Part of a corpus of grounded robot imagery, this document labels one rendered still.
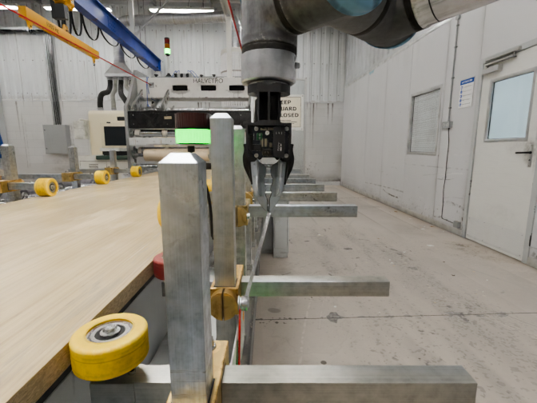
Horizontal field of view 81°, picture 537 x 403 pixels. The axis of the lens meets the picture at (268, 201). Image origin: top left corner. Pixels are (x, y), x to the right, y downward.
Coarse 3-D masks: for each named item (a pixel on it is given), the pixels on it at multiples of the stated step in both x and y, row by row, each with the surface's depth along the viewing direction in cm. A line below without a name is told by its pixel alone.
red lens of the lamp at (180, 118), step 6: (174, 114) 51; (180, 114) 50; (186, 114) 49; (192, 114) 49; (198, 114) 49; (204, 114) 50; (210, 114) 52; (180, 120) 50; (186, 120) 49; (192, 120) 49; (198, 120) 50; (204, 120) 50; (180, 126) 50; (186, 126) 49; (192, 126) 49; (198, 126) 50; (204, 126) 50
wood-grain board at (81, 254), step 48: (96, 192) 152; (144, 192) 152; (0, 240) 73; (48, 240) 73; (96, 240) 73; (144, 240) 73; (0, 288) 48; (48, 288) 48; (96, 288) 48; (0, 336) 36; (48, 336) 36; (0, 384) 28; (48, 384) 31
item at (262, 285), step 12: (264, 276) 62; (276, 276) 62; (288, 276) 62; (300, 276) 62; (312, 276) 62; (324, 276) 62; (336, 276) 62; (348, 276) 62; (360, 276) 62; (372, 276) 62; (384, 276) 62; (252, 288) 60; (264, 288) 60; (276, 288) 60; (288, 288) 60; (300, 288) 60; (312, 288) 60; (324, 288) 60; (336, 288) 60; (348, 288) 60; (360, 288) 60; (372, 288) 60; (384, 288) 60
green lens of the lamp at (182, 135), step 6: (180, 132) 50; (186, 132) 50; (192, 132) 50; (198, 132) 50; (204, 132) 50; (180, 138) 50; (186, 138) 50; (192, 138) 50; (198, 138) 50; (204, 138) 51
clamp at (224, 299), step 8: (240, 272) 62; (240, 280) 58; (216, 288) 55; (224, 288) 55; (232, 288) 55; (240, 288) 58; (216, 296) 53; (224, 296) 53; (232, 296) 53; (240, 296) 58; (216, 304) 53; (224, 304) 53; (232, 304) 53; (216, 312) 53; (224, 312) 53; (232, 312) 53; (224, 320) 54
